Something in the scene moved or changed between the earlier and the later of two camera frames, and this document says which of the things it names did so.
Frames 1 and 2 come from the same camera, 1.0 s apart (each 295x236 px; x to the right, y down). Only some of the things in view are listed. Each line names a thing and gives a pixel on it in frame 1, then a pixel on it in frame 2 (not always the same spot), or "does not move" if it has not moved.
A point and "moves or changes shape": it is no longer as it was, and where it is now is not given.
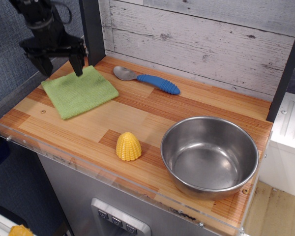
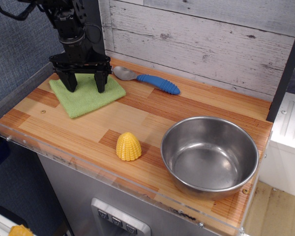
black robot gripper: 48,40 → 80,57
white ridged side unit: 283,168 does not move
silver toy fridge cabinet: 93,205 does not move
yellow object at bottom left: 20,230 does not move
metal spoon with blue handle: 123,73 does not move
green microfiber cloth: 72,95 moves or changes shape
